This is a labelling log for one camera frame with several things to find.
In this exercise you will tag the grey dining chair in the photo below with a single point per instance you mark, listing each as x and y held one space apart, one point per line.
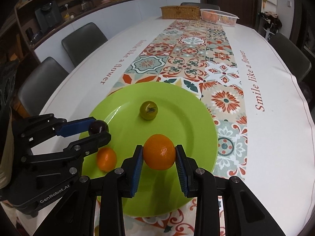
83 41
290 54
39 88
199 5

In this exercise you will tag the orange in basket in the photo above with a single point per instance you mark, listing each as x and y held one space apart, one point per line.
210 17

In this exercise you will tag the woven wicker box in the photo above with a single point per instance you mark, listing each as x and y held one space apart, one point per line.
180 12

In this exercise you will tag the patterned white tablecloth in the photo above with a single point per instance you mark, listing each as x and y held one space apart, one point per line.
270 140

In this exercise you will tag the white plastic basket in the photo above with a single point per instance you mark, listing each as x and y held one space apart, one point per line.
230 21

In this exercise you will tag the small orange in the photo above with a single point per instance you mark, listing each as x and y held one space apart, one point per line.
106 159

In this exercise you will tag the black coffee machine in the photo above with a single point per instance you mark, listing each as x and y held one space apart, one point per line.
47 17

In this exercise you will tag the green plate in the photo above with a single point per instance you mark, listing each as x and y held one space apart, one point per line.
177 118

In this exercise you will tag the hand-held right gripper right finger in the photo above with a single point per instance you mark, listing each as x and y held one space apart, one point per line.
181 174

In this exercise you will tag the dark items on rack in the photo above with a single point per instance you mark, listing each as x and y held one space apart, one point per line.
270 23

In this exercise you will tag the green tomato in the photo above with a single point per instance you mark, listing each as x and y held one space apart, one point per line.
148 110

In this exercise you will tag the yellow bottle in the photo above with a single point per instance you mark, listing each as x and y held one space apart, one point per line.
66 15

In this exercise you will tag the dark purple plum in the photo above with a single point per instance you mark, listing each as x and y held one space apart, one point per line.
99 126

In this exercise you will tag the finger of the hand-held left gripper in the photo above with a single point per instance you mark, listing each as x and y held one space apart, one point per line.
96 141
73 127

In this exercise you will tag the large orange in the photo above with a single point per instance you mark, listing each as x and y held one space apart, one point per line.
159 152

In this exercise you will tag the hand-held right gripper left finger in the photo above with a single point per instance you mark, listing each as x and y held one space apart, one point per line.
137 174

